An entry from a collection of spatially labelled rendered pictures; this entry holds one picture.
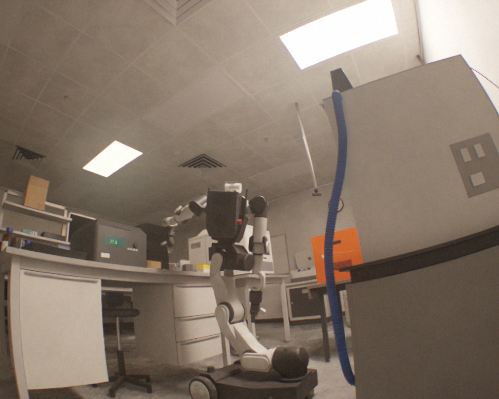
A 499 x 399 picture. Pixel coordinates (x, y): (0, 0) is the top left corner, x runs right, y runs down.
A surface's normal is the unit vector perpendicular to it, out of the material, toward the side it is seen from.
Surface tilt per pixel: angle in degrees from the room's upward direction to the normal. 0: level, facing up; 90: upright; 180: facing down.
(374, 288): 90
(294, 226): 90
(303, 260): 105
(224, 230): 110
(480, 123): 90
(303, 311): 90
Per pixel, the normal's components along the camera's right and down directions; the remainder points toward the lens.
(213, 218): -0.22, 0.02
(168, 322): -0.53, -0.25
